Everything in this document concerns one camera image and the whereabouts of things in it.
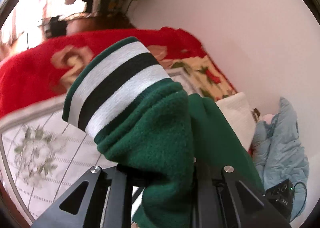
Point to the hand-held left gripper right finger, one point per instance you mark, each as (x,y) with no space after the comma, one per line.
(207,193)

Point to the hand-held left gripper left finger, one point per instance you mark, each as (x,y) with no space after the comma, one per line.
(117,188)

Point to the green and white jacket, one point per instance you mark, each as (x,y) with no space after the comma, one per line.
(155,130)

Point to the black electronic box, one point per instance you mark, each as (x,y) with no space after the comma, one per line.
(278,196)

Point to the white pillow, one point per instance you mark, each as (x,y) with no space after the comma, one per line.
(237,115)

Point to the light blue quilt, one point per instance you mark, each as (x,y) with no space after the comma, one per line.
(282,143)

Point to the pink cloth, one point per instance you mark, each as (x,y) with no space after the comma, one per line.
(266,118)

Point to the wooden bed frame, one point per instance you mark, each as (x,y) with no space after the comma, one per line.
(100,23)

